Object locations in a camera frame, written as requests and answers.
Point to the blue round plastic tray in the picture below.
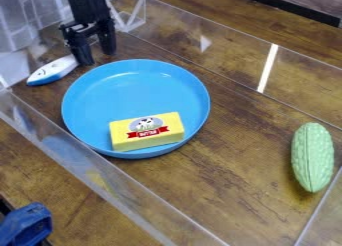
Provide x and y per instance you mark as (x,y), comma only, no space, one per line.
(131,89)

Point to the yellow butter block toy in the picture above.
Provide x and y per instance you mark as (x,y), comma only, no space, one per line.
(149,131)

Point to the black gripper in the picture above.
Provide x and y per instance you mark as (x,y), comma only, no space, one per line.
(91,20)

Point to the clear acrylic enclosure wall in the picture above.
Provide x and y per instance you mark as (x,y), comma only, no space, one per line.
(225,191)

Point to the green bitter gourd toy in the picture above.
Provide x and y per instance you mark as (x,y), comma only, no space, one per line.
(313,156)

